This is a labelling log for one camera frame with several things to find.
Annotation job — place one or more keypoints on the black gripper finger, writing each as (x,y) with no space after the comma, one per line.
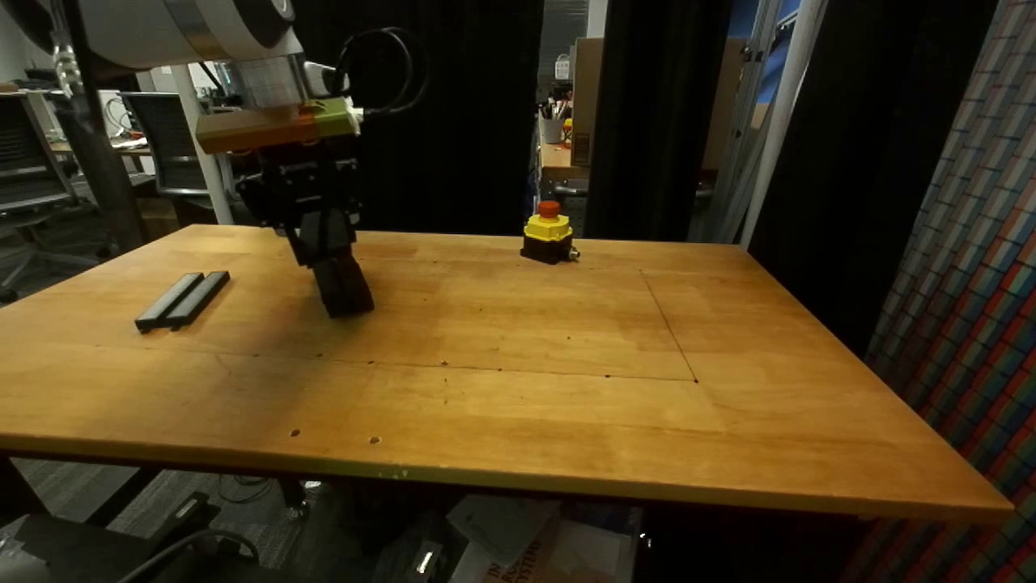
(304,240)
(342,234)

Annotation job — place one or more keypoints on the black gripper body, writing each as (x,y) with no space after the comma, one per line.
(302,184)

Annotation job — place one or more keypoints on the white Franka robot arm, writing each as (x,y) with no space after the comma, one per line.
(173,27)

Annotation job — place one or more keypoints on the white pillar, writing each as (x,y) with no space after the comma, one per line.
(204,181)

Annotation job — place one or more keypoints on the black chair backrest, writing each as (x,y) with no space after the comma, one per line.
(166,148)

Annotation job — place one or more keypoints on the wide black curtain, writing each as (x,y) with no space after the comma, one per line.
(474,140)

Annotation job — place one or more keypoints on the black office chair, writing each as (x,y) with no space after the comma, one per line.
(103,173)

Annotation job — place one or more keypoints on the yellow red emergency stop button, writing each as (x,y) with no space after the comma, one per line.
(547,229)

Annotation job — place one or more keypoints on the grey desk shelf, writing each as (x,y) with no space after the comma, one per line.
(26,152)

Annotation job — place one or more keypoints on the narrow black curtain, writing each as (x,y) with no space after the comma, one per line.
(651,118)

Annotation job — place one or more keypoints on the black twin-bar rail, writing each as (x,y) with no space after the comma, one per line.
(181,302)

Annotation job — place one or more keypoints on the white metal frame post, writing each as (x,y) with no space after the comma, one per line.
(781,107)

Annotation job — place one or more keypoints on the colourful patterned wall panel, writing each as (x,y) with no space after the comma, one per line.
(971,324)

